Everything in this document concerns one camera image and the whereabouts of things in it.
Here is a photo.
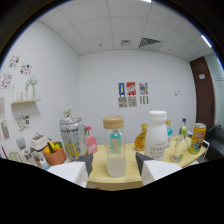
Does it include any grey wall poster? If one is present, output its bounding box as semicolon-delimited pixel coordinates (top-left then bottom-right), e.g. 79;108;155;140
118;96;128;108
139;95;150;105
127;96;138;108

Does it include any clear bottle green cap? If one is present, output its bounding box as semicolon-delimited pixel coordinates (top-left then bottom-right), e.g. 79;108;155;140
171;126;189;163

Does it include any wooden wall shelf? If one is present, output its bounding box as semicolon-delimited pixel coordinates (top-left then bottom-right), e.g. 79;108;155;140
10;98;42;107

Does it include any blue wall poster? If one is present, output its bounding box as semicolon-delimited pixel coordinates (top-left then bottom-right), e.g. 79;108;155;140
118;82;126;98

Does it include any glass bottle with wooden lid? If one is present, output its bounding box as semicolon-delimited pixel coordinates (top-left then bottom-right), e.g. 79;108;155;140
102;115;128;178

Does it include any orange basket with fruit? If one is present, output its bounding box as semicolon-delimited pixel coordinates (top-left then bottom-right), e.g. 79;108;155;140
42;141;68;167

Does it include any amber bottle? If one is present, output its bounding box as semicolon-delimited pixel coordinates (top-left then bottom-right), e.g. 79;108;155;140
134;123;148;152

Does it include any small white vase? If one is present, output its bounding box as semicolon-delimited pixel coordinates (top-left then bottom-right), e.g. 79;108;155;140
63;105;74;120

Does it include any red wall poster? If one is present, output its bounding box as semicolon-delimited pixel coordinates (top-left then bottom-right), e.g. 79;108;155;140
126;81;137;97

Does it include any white milk bottle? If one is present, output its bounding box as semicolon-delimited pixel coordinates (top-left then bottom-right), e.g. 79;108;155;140
143;110;169;162

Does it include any small white blue bottle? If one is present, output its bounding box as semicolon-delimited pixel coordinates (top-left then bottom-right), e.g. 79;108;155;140
40;159;51;170

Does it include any white vase with flowers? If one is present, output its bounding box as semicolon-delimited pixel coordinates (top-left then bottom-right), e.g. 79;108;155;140
25;75;38;100

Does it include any multicolour wall poster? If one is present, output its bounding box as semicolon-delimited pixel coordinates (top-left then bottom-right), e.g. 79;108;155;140
138;81;149;96

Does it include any ceiling air vent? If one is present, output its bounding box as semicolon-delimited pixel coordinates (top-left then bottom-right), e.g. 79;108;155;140
138;37;162;49

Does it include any large silver black can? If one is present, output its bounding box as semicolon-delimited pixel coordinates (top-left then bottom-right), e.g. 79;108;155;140
59;117;89;163

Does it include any brown door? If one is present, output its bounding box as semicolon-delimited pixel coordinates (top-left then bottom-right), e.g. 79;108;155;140
189;55;216;133

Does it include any yellow colourful can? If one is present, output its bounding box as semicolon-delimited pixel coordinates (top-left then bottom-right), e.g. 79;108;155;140
188;122;208;155

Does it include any small pink bottle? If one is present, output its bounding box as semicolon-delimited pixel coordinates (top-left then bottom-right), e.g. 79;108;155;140
84;125;99;155

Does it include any small teal bottle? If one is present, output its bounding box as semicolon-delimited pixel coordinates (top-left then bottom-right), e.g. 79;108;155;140
109;129;122;155

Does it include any white kitchen appliance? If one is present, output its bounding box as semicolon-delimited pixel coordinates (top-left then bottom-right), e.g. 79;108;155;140
29;133;49;153

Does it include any two-tier wooden shelf rack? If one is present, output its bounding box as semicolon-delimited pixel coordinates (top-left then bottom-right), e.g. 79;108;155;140
86;134;211;192

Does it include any black chair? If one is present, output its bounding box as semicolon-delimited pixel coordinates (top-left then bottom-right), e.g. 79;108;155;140
203;124;224;161

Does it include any small blue bottle yellow cap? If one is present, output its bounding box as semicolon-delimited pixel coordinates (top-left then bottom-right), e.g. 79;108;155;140
165;120;174;144

